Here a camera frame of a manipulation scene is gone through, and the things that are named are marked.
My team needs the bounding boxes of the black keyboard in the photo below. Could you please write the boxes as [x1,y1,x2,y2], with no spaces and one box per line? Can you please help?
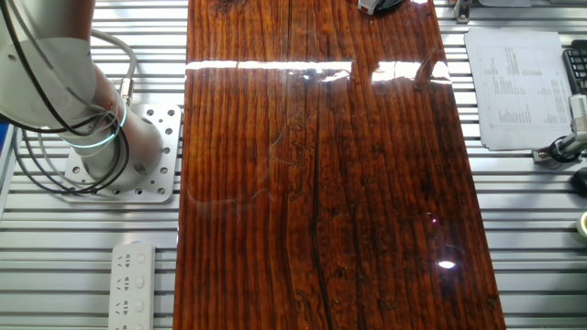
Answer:
[562,39,587,95]

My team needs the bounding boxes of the ribbed silver exterior camera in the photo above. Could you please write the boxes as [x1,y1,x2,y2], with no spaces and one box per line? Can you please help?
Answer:
[570,93,587,135]

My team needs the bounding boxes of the printed paper sheets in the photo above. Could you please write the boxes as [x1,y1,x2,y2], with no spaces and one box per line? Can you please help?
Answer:
[463,26,574,151]

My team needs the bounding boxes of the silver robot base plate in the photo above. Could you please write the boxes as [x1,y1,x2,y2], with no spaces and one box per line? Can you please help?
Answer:
[59,103,183,204]

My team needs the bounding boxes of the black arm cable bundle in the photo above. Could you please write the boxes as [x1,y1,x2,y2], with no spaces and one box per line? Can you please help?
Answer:
[0,0,131,196]

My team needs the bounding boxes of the small metal bracket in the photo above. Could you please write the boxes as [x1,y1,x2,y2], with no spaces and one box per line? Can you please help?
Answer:
[453,0,473,25]

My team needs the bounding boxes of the thick grey robot cable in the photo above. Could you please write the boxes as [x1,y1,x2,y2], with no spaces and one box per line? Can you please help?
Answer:
[90,27,138,106]

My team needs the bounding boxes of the black round object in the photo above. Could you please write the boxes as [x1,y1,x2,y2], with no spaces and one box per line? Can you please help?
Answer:
[570,167,587,197]

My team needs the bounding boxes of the brown wooden board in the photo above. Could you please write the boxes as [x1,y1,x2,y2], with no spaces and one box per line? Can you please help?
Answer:
[172,0,508,330]

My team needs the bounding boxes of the white power strip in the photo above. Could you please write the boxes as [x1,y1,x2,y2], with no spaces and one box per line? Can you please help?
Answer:
[107,241,157,330]

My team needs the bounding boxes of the metal bar clamp black handle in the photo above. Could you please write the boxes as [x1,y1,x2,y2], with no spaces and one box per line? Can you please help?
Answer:
[373,0,407,13]

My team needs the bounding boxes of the grey metal clamp tool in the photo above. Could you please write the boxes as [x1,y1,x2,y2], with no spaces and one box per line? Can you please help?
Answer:
[532,132,587,165]

